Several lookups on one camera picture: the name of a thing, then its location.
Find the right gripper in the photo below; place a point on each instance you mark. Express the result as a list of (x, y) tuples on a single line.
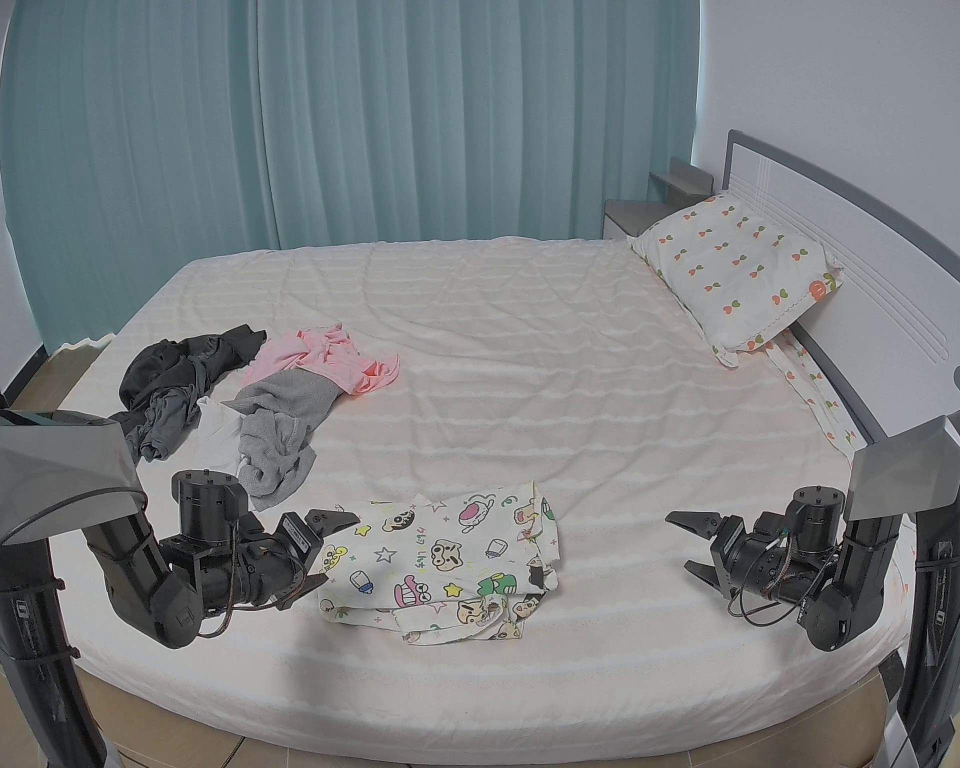
[(746, 559)]

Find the white printed pillow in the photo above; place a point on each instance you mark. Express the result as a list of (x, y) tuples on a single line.
[(735, 270)]

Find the pink garment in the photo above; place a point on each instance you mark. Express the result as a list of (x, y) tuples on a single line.
[(330, 356)]

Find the grey knitted garment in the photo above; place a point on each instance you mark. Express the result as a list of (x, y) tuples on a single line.
[(281, 405)]

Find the dark grey garment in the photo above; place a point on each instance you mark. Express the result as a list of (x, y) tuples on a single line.
[(161, 427)]

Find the bed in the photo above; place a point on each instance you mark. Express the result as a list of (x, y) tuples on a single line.
[(525, 375)]

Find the white printed pyjama top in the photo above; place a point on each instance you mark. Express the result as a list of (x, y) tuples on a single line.
[(450, 562)]

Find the grey bedside table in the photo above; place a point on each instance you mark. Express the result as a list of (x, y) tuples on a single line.
[(637, 214)]

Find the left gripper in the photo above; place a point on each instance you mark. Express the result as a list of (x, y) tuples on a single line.
[(266, 566)]

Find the blue-green curtain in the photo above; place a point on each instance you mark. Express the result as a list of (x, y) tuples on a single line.
[(150, 150), (450, 112)]

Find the white knitted garment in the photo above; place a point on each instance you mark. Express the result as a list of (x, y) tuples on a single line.
[(221, 435)]

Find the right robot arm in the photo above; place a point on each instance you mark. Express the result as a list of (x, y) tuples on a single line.
[(855, 592)]

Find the black garment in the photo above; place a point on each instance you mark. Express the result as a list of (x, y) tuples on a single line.
[(187, 356)]

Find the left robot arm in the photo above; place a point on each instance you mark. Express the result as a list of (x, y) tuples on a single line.
[(112, 570)]

